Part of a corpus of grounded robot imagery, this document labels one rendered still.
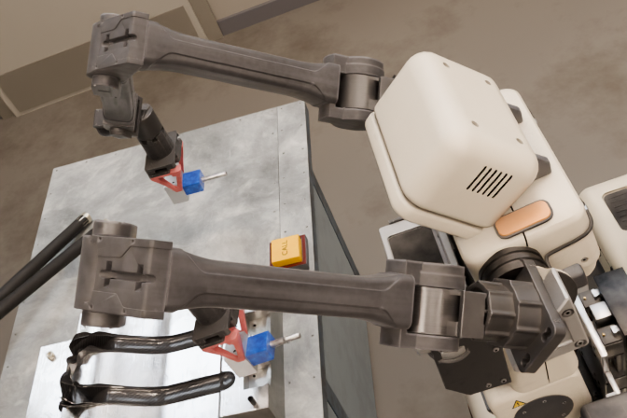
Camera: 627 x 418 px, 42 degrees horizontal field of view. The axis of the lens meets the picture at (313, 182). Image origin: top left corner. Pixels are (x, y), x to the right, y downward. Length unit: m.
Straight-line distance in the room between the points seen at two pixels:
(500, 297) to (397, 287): 0.13
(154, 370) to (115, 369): 0.07
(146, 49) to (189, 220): 0.80
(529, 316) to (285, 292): 0.31
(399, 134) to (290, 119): 0.97
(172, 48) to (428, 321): 0.52
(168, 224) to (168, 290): 1.12
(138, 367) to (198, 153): 0.67
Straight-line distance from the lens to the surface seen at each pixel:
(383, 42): 3.50
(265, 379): 1.49
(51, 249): 1.99
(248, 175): 1.93
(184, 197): 1.78
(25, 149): 3.95
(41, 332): 1.91
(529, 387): 1.42
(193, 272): 0.81
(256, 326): 1.56
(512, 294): 1.01
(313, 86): 1.25
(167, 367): 1.57
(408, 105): 1.07
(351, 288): 0.91
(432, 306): 0.97
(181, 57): 1.18
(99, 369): 1.58
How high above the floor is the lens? 2.06
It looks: 43 degrees down
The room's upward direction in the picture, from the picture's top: 25 degrees counter-clockwise
